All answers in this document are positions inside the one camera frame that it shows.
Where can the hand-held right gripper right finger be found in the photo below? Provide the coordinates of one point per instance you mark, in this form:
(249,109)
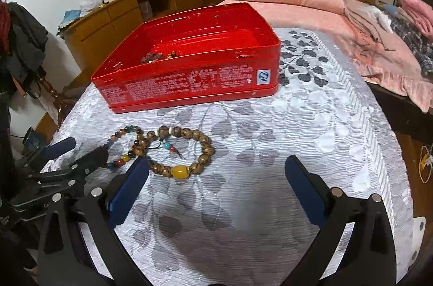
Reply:
(302,186)

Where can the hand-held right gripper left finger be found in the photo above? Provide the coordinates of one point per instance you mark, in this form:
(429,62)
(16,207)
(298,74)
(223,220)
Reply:
(128,191)

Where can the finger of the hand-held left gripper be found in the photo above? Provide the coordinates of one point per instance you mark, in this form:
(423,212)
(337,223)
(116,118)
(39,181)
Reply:
(91,159)
(61,145)

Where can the red tin box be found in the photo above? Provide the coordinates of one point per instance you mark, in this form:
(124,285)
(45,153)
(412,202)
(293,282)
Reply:
(203,83)

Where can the blue bin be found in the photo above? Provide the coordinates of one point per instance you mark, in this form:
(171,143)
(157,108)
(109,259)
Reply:
(33,140)

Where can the wooden coat stand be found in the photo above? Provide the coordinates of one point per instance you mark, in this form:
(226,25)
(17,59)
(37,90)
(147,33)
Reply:
(55,96)

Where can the dark hanging clothes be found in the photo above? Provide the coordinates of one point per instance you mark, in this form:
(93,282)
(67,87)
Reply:
(27,46)

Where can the wooden sideboard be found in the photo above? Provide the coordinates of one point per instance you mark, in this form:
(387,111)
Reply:
(98,32)

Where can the white plastic part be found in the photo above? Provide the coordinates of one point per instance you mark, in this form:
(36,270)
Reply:
(419,232)

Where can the red hanging garment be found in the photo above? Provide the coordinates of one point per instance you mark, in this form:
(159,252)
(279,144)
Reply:
(5,29)

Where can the white plastic bag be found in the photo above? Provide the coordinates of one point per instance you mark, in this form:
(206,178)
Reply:
(90,0)

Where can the pink branch-print bed sheet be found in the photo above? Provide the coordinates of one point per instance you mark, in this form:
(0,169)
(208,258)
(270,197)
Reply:
(375,53)

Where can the plaid clothing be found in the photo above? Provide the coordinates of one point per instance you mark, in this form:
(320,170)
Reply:
(416,42)

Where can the white cloth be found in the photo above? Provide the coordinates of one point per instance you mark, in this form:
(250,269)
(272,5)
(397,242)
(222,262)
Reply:
(379,17)

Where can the pink cloth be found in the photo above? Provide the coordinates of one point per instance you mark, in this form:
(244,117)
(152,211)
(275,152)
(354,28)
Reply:
(414,9)

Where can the dark bed frame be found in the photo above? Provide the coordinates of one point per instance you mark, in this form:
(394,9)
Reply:
(402,113)

